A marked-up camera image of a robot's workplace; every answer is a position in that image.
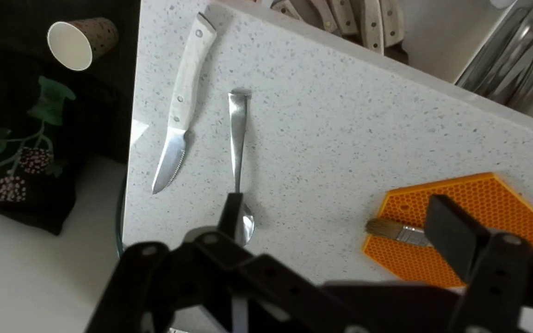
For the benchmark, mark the silver metal spoon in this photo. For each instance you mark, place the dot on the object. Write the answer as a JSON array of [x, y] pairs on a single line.
[[238, 138]]

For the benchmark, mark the heap of silver cutlery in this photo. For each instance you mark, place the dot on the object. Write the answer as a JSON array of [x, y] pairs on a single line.
[[516, 60]]

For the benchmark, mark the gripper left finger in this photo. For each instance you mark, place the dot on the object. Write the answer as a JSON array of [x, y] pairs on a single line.
[[229, 273]]

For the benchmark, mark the pastry brush with metal ferrule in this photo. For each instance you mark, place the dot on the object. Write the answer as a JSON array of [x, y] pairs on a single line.
[[398, 230]]

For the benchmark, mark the black cloth with berry print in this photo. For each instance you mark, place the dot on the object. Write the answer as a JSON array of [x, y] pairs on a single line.
[[21, 138]]

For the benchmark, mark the speckled brown paper cup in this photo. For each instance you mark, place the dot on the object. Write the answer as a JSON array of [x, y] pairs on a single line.
[[81, 42]]

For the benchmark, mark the orange hexagonal silicone trivet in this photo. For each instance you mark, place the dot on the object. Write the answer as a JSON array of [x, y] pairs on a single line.
[[479, 203]]

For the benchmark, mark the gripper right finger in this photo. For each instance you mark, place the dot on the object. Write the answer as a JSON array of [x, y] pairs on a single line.
[[488, 259]]

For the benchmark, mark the white cutlery drawer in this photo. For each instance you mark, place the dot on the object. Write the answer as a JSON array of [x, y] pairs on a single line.
[[461, 46]]

